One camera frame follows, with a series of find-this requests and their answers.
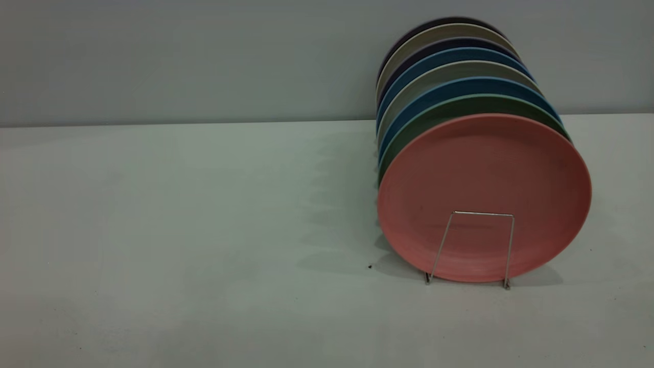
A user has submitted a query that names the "pink round plate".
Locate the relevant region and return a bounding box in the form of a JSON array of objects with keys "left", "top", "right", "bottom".
[{"left": 377, "top": 113, "right": 592, "bottom": 283}]

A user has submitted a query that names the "dark purple round plate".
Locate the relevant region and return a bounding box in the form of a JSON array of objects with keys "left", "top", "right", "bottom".
[{"left": 377, "top": 17, "right": 507, "bottom": 82}]

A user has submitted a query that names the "silver wire plate rack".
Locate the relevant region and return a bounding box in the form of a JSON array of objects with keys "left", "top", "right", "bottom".
[{"left": 424, "top": 210, "right": 516, "bottom": 290}]

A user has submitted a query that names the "green round plate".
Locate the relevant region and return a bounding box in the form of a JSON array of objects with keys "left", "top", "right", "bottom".
[{"left": 378, "top": 94, "right": 571, "bottom": 186}]

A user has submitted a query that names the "beige round plate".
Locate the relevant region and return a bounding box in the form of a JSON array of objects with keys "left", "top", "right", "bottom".
[
  {"left": 376, "top": 24, "right": 519, "bottom": 103},
  {"left": 377, "top": 60, "right": 544, "bottom": 150}
]

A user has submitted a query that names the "blue round plate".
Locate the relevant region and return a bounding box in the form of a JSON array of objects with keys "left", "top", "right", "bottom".
[
  {"left": 378, "top": 77, "right": 563, "bottom": 165},
  {"left": 376, "top": 48, "right": 535, "bottom": 134}
]

